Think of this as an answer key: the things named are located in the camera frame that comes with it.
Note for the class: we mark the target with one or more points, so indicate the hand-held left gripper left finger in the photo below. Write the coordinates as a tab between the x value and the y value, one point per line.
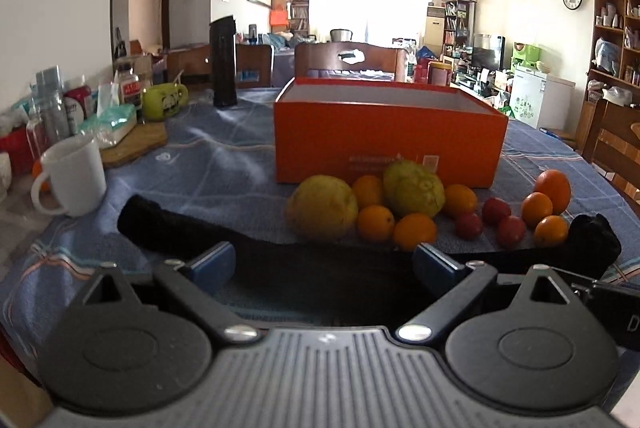
212	265

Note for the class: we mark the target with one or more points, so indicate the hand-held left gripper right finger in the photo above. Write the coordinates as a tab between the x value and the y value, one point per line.
435	265

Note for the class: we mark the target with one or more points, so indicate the small orange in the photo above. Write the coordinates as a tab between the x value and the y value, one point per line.
536	208
551	230
414	232
40	175
367	190
375	223
461	200

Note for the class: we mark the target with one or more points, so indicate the small red tomato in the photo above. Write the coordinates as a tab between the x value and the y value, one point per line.
496	209
468	226
511	229

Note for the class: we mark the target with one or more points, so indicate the large green citrus fruit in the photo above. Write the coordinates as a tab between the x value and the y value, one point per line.
415	188

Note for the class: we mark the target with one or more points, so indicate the large yellow citrus fruit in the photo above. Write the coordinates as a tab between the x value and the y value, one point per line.
322	208

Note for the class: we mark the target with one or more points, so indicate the large orange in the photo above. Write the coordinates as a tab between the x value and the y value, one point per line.
554	189

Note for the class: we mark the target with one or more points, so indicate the orange cardboard box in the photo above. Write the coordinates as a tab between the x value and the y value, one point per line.
360	133

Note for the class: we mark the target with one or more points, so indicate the black fleece cloth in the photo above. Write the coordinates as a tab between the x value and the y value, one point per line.
170	223

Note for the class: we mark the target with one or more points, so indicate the blue plaid tablecloth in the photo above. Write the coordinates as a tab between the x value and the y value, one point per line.
225	168

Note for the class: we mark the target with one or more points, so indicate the wooden cutting board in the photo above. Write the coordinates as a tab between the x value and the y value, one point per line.
135	143

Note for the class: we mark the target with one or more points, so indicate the white mug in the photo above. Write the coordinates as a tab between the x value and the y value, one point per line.
75	178

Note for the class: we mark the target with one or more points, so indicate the green mug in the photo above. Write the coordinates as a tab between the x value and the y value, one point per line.
165	102

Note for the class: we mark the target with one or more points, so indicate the tissue pack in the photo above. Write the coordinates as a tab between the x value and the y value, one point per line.
110	126

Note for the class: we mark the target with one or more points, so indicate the wooden chair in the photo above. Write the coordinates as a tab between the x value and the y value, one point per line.
255	66
350	63
610	133
190	66

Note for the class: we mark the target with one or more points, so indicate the red canister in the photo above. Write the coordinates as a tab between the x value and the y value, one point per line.
440	73

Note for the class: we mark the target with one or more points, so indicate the jar with red label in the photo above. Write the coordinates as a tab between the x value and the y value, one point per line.
130	91

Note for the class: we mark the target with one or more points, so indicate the white cabinet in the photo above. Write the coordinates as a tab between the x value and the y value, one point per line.
542	96

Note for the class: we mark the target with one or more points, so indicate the black thermos flask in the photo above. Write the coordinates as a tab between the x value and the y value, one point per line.
223	63

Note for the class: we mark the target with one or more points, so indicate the television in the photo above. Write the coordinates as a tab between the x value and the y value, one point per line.
489	52

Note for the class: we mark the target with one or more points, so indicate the red container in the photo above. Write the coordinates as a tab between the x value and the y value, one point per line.
15	153

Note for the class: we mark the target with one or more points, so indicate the green box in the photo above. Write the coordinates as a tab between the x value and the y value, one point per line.
525	55

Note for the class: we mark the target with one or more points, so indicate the standing air conditioner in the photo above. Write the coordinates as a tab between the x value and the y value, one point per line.
435	31

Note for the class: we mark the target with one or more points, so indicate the bookshelf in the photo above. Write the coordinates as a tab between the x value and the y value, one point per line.
457	26

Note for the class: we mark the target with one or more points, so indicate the wooden shelf unit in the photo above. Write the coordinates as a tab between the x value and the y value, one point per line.
617	33

